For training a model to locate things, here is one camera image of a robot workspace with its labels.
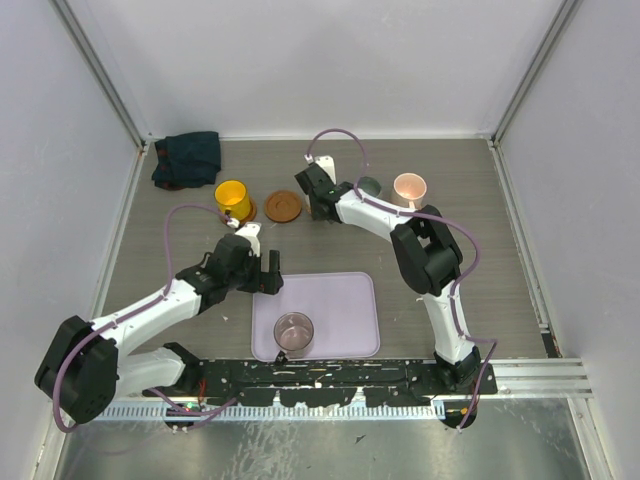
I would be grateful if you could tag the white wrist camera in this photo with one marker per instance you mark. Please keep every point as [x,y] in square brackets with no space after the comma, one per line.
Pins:
[249,231]
[325,162]

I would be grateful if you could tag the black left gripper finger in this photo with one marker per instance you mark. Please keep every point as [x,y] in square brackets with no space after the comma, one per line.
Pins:
[274,262]
[270,283]

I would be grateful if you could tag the grey green mug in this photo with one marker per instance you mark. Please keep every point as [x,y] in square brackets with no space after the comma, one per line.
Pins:
[370,186]

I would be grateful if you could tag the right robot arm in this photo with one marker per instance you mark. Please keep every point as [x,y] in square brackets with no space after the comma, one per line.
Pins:
[428,257]

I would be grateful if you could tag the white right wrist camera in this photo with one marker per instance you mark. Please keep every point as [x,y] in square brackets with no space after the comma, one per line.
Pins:
[325,162]

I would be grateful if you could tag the lilac plastic tray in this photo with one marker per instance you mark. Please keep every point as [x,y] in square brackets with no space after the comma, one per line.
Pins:
[341,307]

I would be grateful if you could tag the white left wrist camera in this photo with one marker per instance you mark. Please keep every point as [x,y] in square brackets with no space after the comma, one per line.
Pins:
[249,231]

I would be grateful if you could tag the aluminium frame rail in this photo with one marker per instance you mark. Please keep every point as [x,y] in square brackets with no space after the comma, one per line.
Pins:
[528,378]

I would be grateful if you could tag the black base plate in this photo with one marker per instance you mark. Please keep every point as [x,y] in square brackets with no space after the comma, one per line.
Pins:
[318,383]

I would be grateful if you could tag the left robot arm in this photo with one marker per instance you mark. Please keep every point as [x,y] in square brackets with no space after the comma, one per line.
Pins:
[90,363]

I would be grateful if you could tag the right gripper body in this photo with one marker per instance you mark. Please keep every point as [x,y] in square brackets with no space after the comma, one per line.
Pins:
[315,215]

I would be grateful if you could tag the brown wooden coaster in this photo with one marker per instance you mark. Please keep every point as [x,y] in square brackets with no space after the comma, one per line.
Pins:
[282,206]
[243,211]

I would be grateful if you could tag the pink mug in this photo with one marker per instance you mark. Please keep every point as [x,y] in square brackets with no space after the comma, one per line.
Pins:
[408,191]

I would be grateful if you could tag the dark folded cloth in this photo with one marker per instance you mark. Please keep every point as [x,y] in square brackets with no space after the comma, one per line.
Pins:
[190,160]

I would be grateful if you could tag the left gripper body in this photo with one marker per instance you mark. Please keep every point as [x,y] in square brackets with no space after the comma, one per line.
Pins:
[246,279]

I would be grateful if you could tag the yellow mug black outside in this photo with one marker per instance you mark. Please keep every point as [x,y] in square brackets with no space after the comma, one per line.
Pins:
[231,192]

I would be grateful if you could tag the lilac mug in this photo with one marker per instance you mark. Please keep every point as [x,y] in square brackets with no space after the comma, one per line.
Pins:
[294,335]

